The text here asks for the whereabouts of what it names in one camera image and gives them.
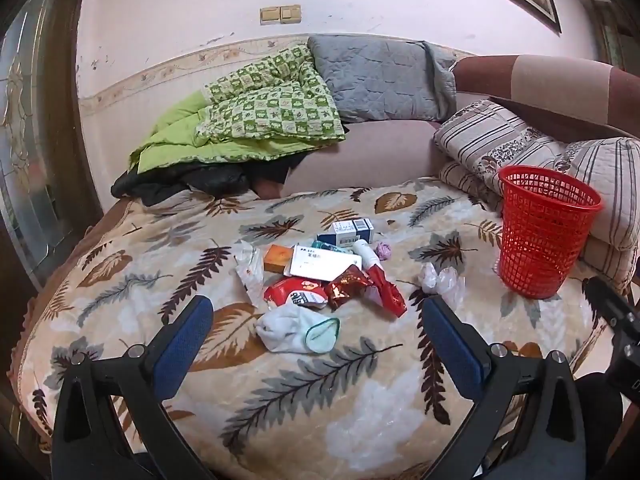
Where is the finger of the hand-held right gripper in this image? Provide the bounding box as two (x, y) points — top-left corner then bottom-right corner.
(585, 276), (640, 342)

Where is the black jacket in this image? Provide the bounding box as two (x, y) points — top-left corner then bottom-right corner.
(111, 152), (308, 206)

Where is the leaf print beige blanket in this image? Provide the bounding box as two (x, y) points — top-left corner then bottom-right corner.
(7, 175), (616, 480)

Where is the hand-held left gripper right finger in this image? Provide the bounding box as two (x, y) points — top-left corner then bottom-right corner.
(422, 294), (587, 480)

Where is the clear plastic wrapper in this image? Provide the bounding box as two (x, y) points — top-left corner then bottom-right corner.
(234, 240), (266, 306)

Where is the green bamboo painted frame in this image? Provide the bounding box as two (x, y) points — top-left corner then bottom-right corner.
(582, 0), (632, 68)

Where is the bright red wrapper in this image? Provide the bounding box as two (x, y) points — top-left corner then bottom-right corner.
(367, 266), (407, 318)

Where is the grey quilted pillow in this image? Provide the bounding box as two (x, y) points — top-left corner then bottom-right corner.
(307, 34), (458, 123)

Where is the small white bottle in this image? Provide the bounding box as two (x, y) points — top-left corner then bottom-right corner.
(352, 240), (382, 268)

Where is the white flat carton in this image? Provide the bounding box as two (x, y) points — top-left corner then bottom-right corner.
(290, 244), (363, 282)

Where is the orange carton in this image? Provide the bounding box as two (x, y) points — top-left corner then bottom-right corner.
(263, 244), (297, 275)

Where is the floral striped folded quilt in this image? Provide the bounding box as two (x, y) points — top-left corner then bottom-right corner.
(432, 99), (640, 291)

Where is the white and green sock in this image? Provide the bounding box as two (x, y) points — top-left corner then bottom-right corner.
(254, 305), (341, 354)

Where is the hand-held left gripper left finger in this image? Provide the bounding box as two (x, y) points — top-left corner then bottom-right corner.
(51, 295), (215, 480)

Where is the blue and white carton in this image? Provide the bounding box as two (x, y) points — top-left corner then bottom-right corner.
(316, 218), (376, 248)

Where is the green checkered quilt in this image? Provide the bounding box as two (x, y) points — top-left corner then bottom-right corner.
(127, 44), (348, 173)

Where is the dark red foil wrapper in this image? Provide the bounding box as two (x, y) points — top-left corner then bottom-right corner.
(325, 266), (373, 313)

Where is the beige wall switch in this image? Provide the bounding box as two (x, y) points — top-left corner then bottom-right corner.
(260, 5), (303, 25)

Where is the glass panel wooden door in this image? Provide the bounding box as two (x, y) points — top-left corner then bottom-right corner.
(0, 0), (96, 281)

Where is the red snack bag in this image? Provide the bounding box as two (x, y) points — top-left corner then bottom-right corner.
(263, 276), (328, 309)

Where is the red plastic mesh basket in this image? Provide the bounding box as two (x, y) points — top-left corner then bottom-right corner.
(496, 165), (605, 300)

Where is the crumpled clear plastic wrap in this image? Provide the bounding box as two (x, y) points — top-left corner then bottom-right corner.
(420, 262), (466, 308)

